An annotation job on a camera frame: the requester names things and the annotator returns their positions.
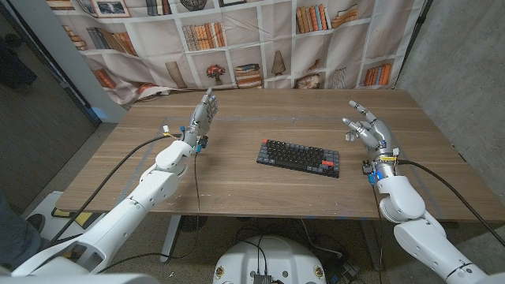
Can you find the white robot torso base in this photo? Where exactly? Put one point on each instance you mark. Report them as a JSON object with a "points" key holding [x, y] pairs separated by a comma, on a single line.
{"points": [[272, 256]]}

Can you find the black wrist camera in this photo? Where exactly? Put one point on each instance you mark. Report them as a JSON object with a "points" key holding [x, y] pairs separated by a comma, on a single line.
{"points": [[202, 143], [367, 168]]}

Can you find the small black torso box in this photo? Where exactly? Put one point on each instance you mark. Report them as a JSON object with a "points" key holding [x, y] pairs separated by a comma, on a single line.
{"points": [[262, 279]]}

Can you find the white table leg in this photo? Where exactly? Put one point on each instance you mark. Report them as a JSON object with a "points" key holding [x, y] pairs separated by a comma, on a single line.
{"points": [[170, 240]]}

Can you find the person's leg in jeans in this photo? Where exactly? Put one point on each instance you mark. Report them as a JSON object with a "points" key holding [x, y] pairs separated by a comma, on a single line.
{"points": [[16, 236]]}

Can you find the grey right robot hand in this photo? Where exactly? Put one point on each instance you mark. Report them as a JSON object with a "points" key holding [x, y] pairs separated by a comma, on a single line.
{"points": [[378, 138]]}

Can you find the printed bookshelf backdrop cloth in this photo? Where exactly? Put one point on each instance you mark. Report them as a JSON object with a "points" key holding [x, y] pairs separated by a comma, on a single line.
{"points": [[244, 59]]}

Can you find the white floor platform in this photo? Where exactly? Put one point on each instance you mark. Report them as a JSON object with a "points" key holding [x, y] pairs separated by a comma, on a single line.
{"points": [[47, 201]]}

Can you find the yellow and black floor item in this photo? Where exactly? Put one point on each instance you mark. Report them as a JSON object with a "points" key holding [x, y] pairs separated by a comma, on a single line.
{"points": [[84, 219]]}

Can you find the power strip on floor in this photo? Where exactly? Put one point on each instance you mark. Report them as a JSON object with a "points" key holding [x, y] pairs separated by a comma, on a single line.
{"points": [[347, 270]]}

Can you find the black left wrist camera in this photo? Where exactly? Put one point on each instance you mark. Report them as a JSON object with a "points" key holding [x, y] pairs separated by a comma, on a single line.
{"points": [[202, 143]]}

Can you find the black shoe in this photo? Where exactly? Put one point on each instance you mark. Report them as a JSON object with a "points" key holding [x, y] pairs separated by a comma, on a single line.
{"points": [[35, 223]]}

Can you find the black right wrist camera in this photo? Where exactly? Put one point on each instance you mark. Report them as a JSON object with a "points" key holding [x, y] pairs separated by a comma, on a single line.
{"points": [[367, 168]]}

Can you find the grey table leg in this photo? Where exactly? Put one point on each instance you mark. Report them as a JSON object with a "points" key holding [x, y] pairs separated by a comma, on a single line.
{"points": [[371, 244]]}

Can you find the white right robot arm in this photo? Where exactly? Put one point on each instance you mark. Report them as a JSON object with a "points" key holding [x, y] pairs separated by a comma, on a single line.
{"points": [[418, 236]]}

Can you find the black keyboard with red keys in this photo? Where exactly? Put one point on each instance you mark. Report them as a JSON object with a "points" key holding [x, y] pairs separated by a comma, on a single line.
{"points": [[296, 155]]}

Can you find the black round floor object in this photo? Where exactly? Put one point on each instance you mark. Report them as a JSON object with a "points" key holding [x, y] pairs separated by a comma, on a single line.
{"points": [[193, 223]]}

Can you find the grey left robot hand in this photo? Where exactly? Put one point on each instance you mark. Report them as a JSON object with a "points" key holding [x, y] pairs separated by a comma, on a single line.
{"points": [[203, 118]]}

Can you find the black backdrop stand pole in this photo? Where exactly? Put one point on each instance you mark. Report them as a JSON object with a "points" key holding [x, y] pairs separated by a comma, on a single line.
{"points": [[414, 43]]}

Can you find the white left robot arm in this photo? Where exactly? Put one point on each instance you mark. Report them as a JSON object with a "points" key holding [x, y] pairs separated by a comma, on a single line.
{"points": [[142, 197]]}

